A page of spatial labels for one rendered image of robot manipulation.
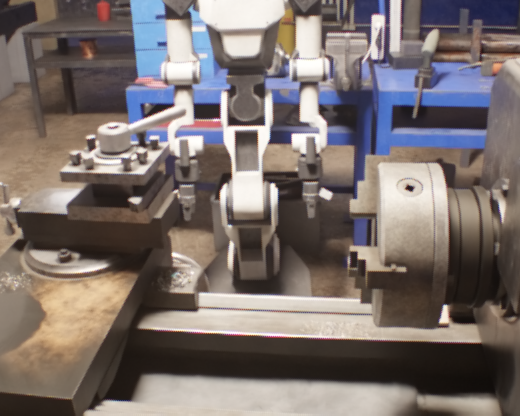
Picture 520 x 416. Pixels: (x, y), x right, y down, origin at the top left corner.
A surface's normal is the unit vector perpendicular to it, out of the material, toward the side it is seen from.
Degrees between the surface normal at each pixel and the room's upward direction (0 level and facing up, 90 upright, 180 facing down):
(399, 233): 52
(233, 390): 6
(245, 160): 80
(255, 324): 0
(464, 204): 18
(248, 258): 30
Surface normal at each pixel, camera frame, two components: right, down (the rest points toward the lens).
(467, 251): -0.11, 0.02
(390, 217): -0.10, -0.36
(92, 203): -0.03, -0.90
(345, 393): 0.26, -0.81
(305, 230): -0.06, 0.43
